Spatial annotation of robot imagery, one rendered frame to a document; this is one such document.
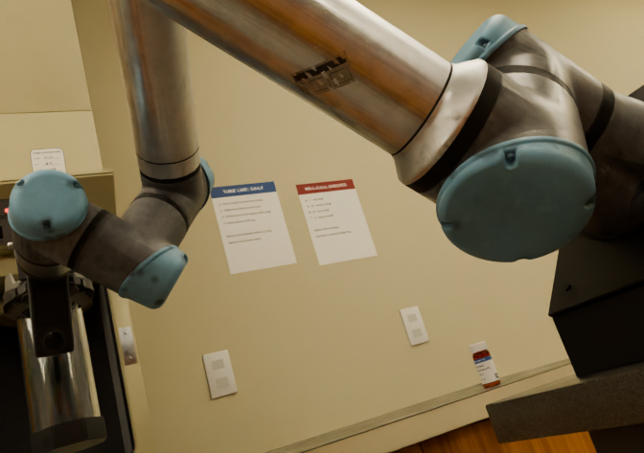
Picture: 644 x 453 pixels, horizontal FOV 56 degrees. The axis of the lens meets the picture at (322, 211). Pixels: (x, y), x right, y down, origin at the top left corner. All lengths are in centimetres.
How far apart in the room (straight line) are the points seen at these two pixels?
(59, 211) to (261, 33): 32
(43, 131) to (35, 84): 11
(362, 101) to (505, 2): 262
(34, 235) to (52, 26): 89
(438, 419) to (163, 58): 69
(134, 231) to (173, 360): 98
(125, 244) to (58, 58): 83
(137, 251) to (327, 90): 32
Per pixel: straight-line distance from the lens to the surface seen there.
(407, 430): 101
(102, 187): 120
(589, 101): 62
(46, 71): 144
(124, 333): 121
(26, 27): 151
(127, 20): 66
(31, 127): 136
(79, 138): 136
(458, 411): 106
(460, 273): 210
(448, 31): 270
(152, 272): 68
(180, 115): 70
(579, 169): 46
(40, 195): 68
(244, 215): 183
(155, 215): 72
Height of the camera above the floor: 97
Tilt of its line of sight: 18 degrees up
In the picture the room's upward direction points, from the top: 17 degrees counter-clockwise
